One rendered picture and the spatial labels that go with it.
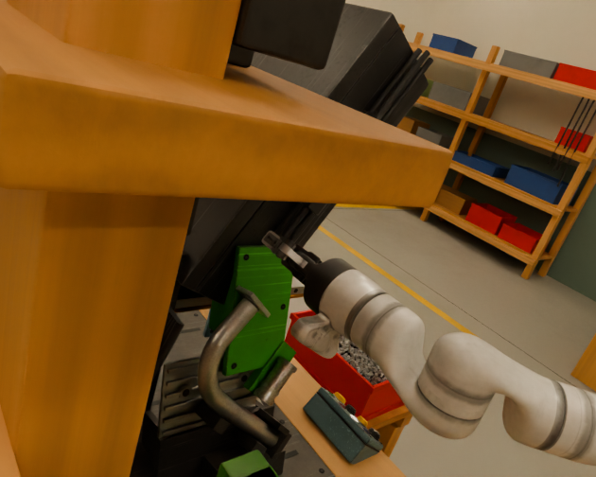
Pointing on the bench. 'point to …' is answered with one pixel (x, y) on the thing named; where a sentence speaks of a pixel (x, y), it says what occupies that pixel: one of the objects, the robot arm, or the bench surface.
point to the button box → (341, 427)
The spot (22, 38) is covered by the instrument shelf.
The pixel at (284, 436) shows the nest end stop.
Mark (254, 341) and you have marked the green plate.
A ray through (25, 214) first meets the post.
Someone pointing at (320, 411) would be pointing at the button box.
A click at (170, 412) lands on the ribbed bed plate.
